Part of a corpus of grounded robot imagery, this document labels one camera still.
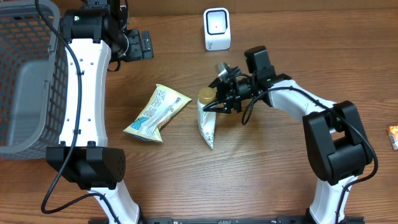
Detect white barcode scanner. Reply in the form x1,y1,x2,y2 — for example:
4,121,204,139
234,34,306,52
203,7,231,51

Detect orange tissue pack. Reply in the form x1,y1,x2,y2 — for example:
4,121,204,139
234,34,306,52
387,126,398,150

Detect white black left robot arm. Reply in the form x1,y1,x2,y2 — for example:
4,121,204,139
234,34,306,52
45,0,153,224

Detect dark grey plastic basket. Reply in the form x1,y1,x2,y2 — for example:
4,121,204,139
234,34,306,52
1,1,68,159

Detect white tube gold cap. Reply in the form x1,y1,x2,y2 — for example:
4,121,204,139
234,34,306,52
197,87,216,149

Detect cream wet wipes pack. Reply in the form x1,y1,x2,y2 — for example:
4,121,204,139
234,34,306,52
123,84,192,142

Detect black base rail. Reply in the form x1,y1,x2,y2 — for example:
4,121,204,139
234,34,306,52
144,216,364,224

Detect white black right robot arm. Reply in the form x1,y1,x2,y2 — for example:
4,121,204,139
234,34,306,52
201,73,379,223

